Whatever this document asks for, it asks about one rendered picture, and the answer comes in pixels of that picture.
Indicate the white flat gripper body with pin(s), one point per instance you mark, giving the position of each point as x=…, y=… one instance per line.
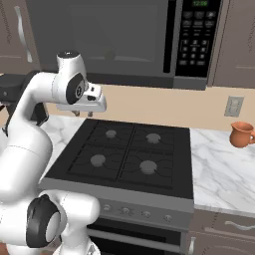
x=83, y=107

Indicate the silver range knob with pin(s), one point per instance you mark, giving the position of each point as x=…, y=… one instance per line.
x=146, y=214
x=106, y=208
x=167, y=218
x=125, y=210

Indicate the brown wall cupboard door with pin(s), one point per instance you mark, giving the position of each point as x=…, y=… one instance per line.
x=8, y=36
x=235, y=43

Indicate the black oven door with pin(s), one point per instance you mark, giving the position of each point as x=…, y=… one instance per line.
x=139, y=237

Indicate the brown drawer front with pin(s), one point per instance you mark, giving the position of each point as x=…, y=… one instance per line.
x=219, y=220

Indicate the grey wall socket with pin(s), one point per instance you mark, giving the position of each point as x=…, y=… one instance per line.
x=234, y=106

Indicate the brown base cupboard door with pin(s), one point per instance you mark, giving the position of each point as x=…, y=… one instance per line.
x=225, y=247

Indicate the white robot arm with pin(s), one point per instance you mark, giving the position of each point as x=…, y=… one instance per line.
x=26, y=156

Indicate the terracotta mug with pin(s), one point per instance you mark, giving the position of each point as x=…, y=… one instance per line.
x=240, y=134

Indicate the steel range with black hob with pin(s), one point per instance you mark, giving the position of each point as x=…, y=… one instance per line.
x=126, y=156

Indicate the grey microwave oven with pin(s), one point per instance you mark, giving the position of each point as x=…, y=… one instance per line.
x=196, y=40

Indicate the grey microwave door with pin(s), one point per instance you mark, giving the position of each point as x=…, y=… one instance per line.
x=113, y=36

